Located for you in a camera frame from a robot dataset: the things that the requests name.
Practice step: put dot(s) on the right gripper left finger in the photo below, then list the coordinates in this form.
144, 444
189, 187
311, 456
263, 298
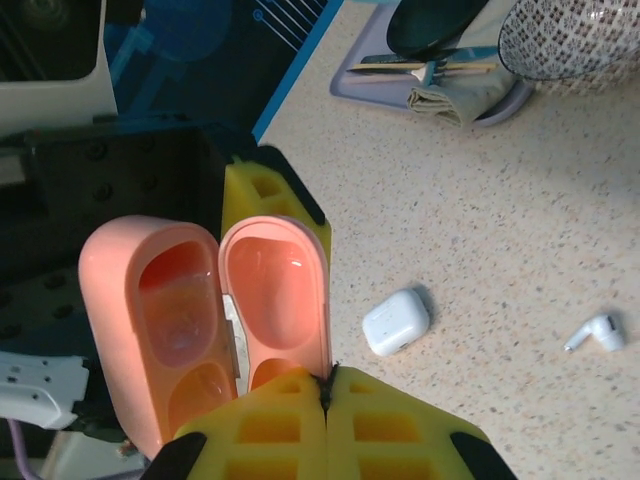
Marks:
265, 440

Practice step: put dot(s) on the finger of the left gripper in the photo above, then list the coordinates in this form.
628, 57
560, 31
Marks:
260, 192

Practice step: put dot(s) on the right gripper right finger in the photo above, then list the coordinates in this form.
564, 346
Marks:
390, 440

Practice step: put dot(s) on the white charging case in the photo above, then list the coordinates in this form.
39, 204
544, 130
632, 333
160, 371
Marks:
395, 322

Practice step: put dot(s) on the pink charging case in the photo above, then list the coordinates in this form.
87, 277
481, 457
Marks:
115, 300

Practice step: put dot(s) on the white earbud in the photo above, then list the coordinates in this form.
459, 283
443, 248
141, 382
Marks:
607, 332

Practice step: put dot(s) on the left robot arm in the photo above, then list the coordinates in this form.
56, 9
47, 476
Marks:
40, 390

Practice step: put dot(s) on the lavender tray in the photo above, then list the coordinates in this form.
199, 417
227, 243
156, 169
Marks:
372, 42

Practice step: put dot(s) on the beige folded napkin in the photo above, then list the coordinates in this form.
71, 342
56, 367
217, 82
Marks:
450, 100

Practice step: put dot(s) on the black plate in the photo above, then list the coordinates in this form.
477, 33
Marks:
430, 25

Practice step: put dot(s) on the patterned ceramic bowl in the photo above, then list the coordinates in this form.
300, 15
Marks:
565, 35

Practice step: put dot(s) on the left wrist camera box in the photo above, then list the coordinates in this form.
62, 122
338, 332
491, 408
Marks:
50, 95

